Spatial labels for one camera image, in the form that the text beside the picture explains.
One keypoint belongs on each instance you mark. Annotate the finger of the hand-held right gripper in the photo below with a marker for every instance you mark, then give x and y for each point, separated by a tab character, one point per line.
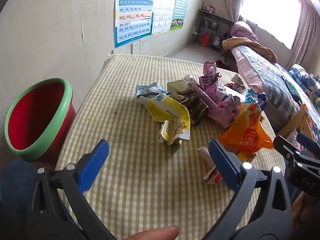
307	143
285	146

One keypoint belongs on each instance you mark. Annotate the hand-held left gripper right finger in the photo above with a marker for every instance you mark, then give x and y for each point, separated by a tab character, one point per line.
222	165

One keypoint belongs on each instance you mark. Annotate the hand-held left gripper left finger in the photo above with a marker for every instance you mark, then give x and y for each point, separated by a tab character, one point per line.
96	165

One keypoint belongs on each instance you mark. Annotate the pink white wrapper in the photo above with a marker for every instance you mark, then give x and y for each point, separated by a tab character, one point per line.
208	163

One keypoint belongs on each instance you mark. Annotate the orange plastic bag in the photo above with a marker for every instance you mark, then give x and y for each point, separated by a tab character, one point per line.
246	132

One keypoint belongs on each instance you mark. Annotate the blue cookie wrapper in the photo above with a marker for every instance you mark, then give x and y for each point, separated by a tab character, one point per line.
260	101

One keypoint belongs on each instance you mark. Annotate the pink plastic bag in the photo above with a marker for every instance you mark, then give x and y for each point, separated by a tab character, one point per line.
220	110

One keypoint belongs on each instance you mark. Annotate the dark brown wrapper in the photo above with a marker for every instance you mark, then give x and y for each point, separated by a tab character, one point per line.
195	108

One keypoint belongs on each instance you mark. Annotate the crushed yellow carton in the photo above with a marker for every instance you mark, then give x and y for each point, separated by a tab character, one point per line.
167	112

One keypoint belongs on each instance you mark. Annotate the red bin with green rim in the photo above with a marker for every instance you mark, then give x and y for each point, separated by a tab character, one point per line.
32	120

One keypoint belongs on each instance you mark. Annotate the brown white wrapper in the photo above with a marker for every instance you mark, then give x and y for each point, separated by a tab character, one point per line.
236	82

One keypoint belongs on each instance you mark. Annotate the cream paper cup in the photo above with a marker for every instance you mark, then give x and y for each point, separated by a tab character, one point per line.
176	87

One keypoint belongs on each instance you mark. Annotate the blue and white wrapper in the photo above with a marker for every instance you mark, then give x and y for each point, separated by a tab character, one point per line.
147	90

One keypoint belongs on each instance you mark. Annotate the pink printed carton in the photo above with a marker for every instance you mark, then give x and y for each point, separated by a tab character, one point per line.
210	73

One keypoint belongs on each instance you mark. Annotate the person's right hand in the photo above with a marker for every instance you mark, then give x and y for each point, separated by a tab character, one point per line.
299	212

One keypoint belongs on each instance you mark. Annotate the person's left hand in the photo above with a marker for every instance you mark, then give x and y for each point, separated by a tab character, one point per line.
155	233

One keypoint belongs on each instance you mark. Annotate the green cloth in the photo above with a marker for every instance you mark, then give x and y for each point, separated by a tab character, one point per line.
292	90

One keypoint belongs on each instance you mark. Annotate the blue floral bedding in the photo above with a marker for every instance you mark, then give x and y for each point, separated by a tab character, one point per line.
301	76

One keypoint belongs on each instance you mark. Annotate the bed with patchwork quilt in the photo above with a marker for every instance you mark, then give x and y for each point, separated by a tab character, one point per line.
267	80

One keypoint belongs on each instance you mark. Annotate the mustard yellow blanket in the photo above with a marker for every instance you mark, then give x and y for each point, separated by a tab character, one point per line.
250	45

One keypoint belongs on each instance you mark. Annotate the pink folded blanket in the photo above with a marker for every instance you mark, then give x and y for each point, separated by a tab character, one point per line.
243	31

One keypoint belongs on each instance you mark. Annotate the small white appliance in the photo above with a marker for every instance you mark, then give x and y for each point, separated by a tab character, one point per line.
217	41

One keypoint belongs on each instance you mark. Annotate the red box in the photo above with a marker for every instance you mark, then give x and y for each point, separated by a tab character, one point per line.
204	40

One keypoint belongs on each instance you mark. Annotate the bright window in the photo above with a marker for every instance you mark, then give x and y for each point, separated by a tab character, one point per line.
272	10

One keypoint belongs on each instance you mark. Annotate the dark metal shelf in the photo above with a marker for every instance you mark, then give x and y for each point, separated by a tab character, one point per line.
220	22

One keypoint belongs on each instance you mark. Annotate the pink box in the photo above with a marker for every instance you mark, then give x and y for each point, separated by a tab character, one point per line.
210	8

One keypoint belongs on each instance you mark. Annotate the wooden chair frame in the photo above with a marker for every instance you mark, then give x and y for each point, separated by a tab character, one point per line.
295	122

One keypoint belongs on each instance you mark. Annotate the white wall socket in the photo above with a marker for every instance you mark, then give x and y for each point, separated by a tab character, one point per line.
135	47
142	45

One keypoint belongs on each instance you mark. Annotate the blue letter wall poster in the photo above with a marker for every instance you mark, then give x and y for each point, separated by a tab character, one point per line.
132	12

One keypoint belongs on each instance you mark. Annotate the teal grid wall poster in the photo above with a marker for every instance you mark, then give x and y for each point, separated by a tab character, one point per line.
180	7

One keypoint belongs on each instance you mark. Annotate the white grid wall poster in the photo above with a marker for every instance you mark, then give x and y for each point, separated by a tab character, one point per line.
163	7

